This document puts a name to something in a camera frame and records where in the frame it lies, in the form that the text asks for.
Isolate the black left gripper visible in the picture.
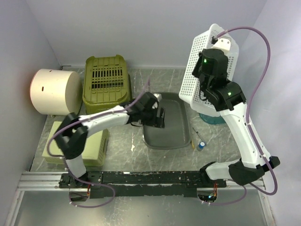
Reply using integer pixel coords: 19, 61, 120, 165
140, 105, 166, 129

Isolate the grey plastic tub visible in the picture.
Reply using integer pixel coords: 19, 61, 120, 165
143, 92, 191, 150

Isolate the translucent blue plastic container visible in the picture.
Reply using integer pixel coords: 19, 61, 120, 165
199, 113, 226, 125

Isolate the olive green plastic tub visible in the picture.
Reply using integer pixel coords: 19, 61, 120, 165
82, 55, 132, 114

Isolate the pale yellow perforated basket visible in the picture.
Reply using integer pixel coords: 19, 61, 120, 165
42, 121, 109, 167

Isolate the white plastic tray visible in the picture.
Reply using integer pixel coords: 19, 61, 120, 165
178, 23, 240, 117

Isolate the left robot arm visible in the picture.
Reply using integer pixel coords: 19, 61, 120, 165
54, 92, 165, 188

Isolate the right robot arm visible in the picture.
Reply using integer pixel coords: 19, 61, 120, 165
192, 48, 280, 187

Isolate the clear syringe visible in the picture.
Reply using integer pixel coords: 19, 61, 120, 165
192, 127, 203, 140

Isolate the yellow pencil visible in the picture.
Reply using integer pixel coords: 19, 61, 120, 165
190, 139, 195, 150

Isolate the small blue capped vial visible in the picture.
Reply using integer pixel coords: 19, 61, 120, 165
197, 141, 206, 151

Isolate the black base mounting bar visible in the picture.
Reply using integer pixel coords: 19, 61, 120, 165
58, 170, 227, 199

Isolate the beige cylindrical roll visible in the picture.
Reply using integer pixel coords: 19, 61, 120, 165
30, 69, 82, 116

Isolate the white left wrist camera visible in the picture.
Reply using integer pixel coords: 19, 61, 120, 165
152, 93, 162, 109

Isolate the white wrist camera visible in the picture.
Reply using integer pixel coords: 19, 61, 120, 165
152, 93, 162, 109
211, 36, 231, 54

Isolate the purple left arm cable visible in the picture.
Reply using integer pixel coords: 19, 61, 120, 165
47, 79, 151, 209

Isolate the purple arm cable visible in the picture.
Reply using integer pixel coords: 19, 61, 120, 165
47, 79, 151, 209
202, 26, 278, 206

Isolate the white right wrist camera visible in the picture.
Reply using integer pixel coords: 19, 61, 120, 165
211, 36, 231, 54

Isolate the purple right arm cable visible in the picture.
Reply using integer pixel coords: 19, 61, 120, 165
202, 26, 278, 206

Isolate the aluminium front frame rail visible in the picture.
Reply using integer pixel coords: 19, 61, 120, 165
6, 172, 276, 226

